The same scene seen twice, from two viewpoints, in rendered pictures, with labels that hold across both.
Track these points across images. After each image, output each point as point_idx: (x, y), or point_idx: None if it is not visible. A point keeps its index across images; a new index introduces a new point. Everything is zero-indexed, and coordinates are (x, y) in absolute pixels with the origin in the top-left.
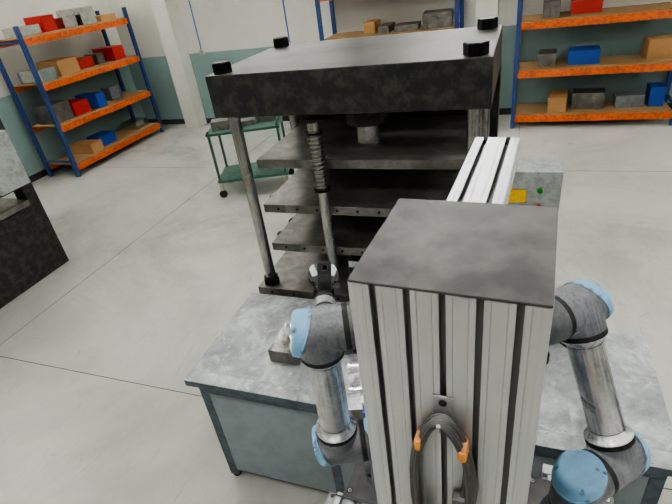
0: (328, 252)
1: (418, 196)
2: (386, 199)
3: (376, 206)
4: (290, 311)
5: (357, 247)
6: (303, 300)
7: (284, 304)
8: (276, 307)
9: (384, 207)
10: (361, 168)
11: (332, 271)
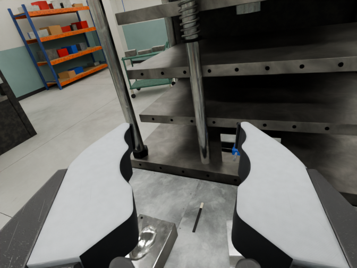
0: (197, 123)
1: (319, 48)
2: (273, 54)
3: (263, 60)
4: (153, 191)
5: (232, 117)
6: (169, 177)
7: (147, 181)
8: (138, 184)
9: (275, 60)
10: (247, 2)
11: (279, 184)
